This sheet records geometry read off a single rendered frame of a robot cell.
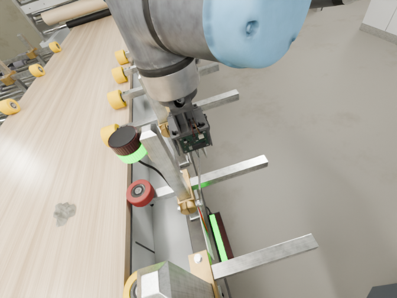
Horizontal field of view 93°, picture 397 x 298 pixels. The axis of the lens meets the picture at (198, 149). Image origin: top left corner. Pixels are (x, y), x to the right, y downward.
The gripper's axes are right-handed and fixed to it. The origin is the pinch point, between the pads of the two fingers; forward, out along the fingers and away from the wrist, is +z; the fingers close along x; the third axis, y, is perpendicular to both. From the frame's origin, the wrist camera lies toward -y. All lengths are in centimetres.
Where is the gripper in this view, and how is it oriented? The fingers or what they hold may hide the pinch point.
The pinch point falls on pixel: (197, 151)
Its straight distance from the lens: 48.3
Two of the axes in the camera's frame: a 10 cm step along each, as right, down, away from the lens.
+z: 2.0, 6.3, 7.5
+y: 2.3, 7.2, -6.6
